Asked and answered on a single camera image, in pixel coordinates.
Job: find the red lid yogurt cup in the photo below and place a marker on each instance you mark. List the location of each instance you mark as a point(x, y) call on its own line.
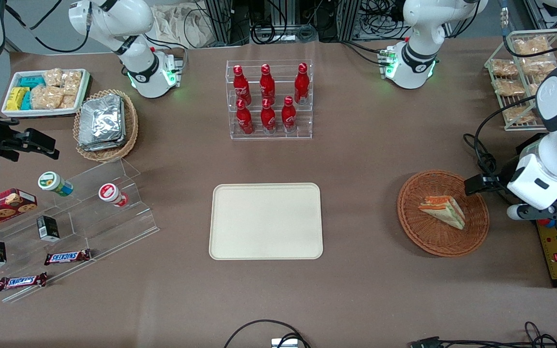
point(110, 193)

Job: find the beige crumpled cloth bag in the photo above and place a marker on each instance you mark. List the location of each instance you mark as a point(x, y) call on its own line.
point(182, 26)

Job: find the clear bagged pastry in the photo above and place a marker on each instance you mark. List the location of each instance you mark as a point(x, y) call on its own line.
point(518, 115)
point(537, 65)
point(509, 87)
point(530, 45)
point(503, 67)

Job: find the clear rice cracker packet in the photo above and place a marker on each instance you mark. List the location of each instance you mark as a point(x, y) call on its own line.
point(46, 97)
point(72, 82)
point(52, 77)
point(69, 101)

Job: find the aluminium frame profile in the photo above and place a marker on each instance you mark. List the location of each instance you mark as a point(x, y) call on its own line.
point(225, 21)

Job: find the white snack tray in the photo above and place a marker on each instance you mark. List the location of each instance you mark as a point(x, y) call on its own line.
point(10, 112)

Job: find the red cola can, right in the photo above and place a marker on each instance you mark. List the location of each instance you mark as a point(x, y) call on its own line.
point(245, 121)

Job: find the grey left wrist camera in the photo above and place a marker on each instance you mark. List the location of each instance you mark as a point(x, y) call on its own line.
point(539, 211)

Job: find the small silver device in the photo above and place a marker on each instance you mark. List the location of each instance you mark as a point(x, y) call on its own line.
point(284, 343)

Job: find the teal snack packet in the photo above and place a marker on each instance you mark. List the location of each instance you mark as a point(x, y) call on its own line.
point(32, 81)
point(26, 101)

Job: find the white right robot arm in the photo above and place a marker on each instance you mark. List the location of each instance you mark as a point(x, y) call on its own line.
point(136, 29)

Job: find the green lid yogurt cup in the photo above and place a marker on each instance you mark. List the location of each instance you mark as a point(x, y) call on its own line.
point(53, 183)

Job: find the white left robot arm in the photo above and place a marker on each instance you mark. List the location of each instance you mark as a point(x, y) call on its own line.
point(421, 43)

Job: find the red cola can, left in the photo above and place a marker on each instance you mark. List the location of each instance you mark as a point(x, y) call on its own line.
point(268, 120)

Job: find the brown round wicker basket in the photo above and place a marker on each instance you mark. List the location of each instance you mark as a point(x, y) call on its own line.
point(433, 237)

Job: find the red cola bottle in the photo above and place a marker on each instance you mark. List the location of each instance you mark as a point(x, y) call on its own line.
point(288, 117)
point(267, 84)
point(301, 84)
point(241, 87)

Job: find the yellow snack packet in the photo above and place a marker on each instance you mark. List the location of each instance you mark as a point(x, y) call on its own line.
point(16, 98)

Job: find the triangular sandwich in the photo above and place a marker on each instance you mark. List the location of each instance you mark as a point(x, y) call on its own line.
point(445, 210)

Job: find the red tartan cookie box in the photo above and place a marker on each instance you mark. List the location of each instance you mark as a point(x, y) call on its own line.
point(0, 208)

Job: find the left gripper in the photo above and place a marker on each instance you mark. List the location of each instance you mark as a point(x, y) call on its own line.
point(505, 180)

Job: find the Snickers chocolate bar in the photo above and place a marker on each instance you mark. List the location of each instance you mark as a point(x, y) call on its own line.
point(22, 281)
point(67, 257)

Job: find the clear acrylic stepped shelf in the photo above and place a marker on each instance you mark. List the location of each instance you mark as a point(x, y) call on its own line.
point(104, 227)

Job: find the clear acrylic bottle rack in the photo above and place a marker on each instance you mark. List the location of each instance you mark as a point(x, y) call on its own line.
point(278, 135)

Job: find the small black barcode box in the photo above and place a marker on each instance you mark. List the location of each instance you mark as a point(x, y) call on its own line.
point(48, 229)

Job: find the red cola can, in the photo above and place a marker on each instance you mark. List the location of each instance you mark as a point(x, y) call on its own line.
point(268, 120)
point(245, 121)

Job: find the light tan wicker basket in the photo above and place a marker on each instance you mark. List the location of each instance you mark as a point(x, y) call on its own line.
point(131, 128)

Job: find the silver foil packet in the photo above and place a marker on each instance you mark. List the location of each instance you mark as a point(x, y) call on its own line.
point(102, 146)
point(100, 118)

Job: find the cream rectangular tray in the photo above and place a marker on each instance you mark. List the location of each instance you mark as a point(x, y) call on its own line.
point(266, 221)

